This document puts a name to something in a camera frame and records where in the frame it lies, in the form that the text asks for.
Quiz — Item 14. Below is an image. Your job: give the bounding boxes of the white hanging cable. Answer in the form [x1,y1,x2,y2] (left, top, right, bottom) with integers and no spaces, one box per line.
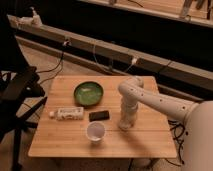
[92,41,138,75]

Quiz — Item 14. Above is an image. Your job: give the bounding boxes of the wooden table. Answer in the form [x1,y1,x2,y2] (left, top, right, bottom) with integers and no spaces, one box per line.
[28,76,177,158]

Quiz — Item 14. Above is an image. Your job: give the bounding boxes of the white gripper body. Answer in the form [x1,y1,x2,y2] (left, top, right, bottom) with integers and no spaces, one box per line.
[118,110,137,130]

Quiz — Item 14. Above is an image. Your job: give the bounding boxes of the white spray bottle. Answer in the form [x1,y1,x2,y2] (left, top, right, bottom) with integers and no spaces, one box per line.
[31,7,42,27]

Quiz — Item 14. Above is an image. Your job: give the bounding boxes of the black chair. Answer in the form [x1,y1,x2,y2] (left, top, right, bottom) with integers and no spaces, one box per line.
[0,67,47,171]

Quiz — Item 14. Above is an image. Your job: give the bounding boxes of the grey metal beam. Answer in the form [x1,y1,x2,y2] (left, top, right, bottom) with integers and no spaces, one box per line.
[9,15,213,91]

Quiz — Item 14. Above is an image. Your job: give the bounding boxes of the clear plastic cup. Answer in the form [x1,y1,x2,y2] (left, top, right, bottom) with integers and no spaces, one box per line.
[86,121,106,143]

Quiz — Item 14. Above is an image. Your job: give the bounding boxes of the black floor cables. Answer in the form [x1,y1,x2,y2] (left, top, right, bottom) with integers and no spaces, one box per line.
[165,118,188,167]

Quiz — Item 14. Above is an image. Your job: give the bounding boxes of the black phone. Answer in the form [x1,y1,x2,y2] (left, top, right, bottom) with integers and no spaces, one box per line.
[89,110,110,122]

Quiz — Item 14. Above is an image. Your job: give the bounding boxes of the white plastic bottle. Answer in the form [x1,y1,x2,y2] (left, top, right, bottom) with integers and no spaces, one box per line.
[49,107,84,120]

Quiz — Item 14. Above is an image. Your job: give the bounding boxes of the green bowl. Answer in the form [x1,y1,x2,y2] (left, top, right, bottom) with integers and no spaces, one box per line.
[73,81,104,106]

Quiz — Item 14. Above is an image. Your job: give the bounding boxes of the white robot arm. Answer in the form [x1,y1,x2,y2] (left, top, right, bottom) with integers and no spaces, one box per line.
[118,77,213,171]

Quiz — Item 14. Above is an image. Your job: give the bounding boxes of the black hanging cable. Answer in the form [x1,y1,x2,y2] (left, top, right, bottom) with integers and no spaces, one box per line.
[35,39,72,84]

